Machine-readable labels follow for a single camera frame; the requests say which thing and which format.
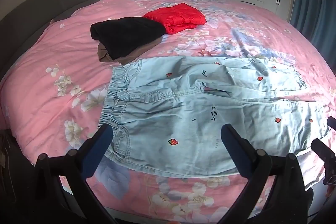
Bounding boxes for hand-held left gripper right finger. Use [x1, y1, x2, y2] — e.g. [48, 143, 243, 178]
[218, 123, 306, 224]

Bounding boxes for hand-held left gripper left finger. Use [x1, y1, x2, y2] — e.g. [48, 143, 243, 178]
[34, 123, 116, 224]

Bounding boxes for light blue strawberry print pants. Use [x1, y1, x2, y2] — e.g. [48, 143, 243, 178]
[98, 56, 332, 179]

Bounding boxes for brown folded garment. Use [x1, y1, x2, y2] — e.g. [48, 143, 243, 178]
[97, 36, 162, 65]

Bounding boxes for pink floral bedspread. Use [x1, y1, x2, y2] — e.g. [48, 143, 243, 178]
[0, 0, 336, 216]

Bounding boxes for black folded garment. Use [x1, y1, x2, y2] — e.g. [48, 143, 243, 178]
[90, 17, 166, 61]

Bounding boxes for red puffer jacket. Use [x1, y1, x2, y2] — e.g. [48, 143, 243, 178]
[142, 3, 206, 35]

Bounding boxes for grey upholstered headboard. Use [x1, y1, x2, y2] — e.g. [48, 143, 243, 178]
[0, 0, 116, 83]

